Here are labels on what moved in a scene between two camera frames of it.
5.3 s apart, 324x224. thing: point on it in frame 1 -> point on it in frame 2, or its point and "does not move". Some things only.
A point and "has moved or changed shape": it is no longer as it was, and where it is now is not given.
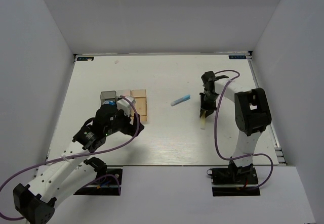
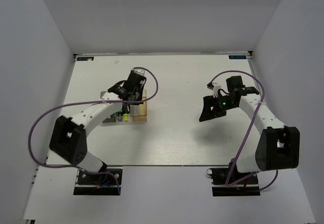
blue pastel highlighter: (187, 97) has moved or changed shape
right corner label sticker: (237, 56) does not move
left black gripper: (130, 128) -> (140, 96)
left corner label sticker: (85, 58) does not move
